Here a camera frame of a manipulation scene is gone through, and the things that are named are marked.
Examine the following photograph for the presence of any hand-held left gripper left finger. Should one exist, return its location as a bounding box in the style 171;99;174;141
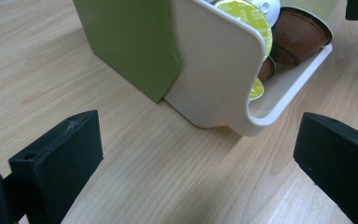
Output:
8;109;104;224

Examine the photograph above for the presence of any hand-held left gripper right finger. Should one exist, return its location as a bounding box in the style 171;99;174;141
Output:
293;112;358;224

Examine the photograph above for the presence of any green and white capsule box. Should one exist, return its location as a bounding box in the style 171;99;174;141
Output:
72;0;335;137

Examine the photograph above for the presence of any white coffee capsule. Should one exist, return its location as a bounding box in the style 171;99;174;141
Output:
247;0;282;28

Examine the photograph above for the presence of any small green lid coffee capsule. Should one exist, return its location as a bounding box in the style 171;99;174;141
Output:
248;77;266;102

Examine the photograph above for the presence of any small brown coffee capsule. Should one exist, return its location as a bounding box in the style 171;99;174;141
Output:
256;55;278;84

